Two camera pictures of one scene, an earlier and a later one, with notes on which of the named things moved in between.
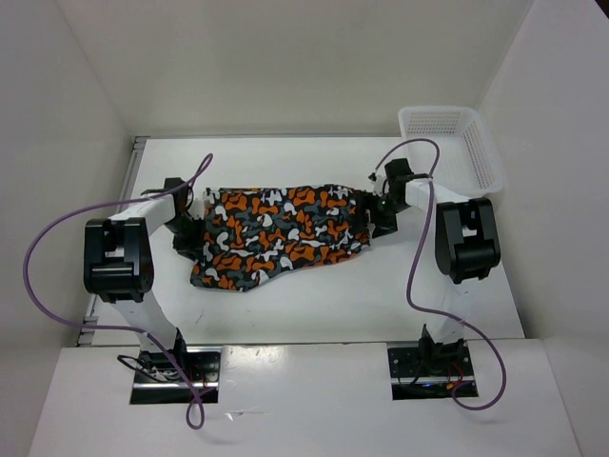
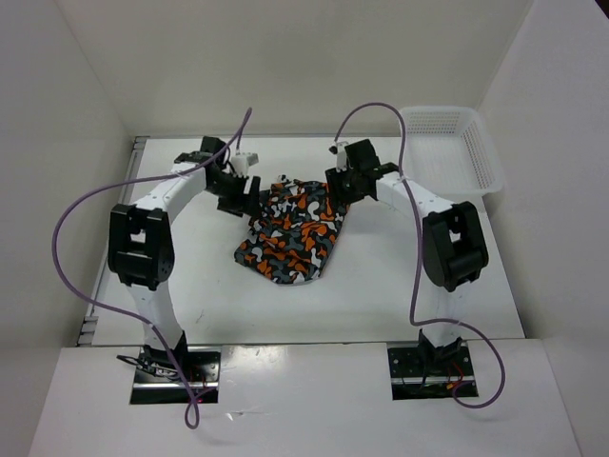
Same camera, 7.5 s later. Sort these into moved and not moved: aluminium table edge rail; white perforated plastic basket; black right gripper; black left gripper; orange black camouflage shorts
Moved: black left gripper; black right gripper; orange black camouflage shorts
Not moved: aluminium table edge rail; white perforated plastic basket
